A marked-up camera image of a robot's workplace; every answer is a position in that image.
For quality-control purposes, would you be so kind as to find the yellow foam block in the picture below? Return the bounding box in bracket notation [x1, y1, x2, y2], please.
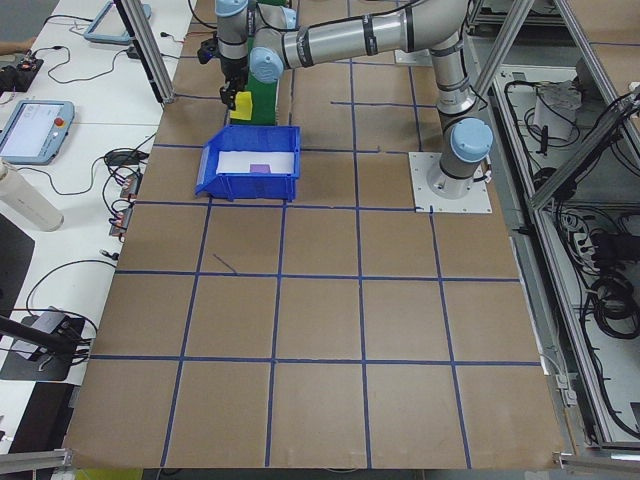
[234, 91, 255, 122]

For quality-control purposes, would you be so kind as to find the green conveyor belt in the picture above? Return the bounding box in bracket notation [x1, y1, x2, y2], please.
[228, 59, 279, 127]

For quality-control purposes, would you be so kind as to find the white foam pad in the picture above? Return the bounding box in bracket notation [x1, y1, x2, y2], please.
[216, 151, 296, 177]

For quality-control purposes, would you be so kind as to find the blue plastic bin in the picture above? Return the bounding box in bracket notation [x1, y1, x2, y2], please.
[193, 124, 303, 203]

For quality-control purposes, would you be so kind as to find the black power adapter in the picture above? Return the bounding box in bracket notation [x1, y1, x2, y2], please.
[104, 149, 150, 167]

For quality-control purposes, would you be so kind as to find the light blue teach pendant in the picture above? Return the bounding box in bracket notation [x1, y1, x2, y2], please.
[0, 99, 77, 167]
[82, 0, 152, 44]

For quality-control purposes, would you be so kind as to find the black electronics pile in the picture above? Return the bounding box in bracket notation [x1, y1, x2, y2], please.
[0, 51, 44, 94]

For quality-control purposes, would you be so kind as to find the black flat monitor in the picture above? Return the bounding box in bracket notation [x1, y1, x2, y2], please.
[0, 212, 37, 321]

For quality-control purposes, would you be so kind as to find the white power strip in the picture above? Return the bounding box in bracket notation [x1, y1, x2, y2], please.
[559, 209, 604, 274]

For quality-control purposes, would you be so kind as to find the aluminium corner bar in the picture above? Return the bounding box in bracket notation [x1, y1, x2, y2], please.
[551, 449, 640, 472]
[0, 446, 77, 474]

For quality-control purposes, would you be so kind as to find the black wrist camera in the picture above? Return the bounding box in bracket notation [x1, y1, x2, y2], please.
[196, 38, 220, 65]

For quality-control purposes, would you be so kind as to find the black braided camera cable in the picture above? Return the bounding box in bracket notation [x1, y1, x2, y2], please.
[188, 0, 219, 31]

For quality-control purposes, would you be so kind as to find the aluminium upright post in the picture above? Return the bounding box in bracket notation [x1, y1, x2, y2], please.
[113, 0, 176, 105]

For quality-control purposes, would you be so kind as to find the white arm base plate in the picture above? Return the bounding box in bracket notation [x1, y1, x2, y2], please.
[408, 151, 494, 216]
[393, 48, 432, 65]

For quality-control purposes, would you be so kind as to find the metal bar V-shaped frame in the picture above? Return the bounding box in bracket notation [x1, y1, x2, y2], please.
[469, 0, 640, 459]

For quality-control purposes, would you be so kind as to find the white box in frame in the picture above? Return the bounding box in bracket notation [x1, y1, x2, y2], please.
[531, 81, 577, 143]

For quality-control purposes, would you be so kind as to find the black camera stand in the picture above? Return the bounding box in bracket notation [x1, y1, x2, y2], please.
[0, 308, 89, 383]

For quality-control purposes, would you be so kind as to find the black cable bundle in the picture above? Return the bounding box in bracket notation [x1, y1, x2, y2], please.
[583, 269, 640, 342]

